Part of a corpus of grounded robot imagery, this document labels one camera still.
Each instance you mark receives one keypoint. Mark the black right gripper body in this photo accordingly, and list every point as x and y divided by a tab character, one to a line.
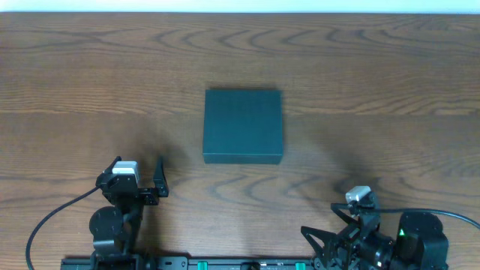
341	241

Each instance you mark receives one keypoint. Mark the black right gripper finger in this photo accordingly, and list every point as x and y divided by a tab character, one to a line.
346	212
322	242

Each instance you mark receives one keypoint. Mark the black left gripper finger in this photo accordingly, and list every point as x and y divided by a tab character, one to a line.
159	179
109	169

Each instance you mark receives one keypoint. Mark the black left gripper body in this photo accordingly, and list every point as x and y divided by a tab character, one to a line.
140	192

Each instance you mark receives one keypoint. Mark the dark green gift box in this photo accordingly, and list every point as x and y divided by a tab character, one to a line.
243	126

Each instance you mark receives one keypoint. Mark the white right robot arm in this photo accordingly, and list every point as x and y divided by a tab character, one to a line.
420	242

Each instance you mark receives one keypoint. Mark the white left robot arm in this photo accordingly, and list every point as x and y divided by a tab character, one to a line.
115	228

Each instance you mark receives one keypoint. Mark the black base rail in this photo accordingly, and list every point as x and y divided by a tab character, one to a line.
183	263

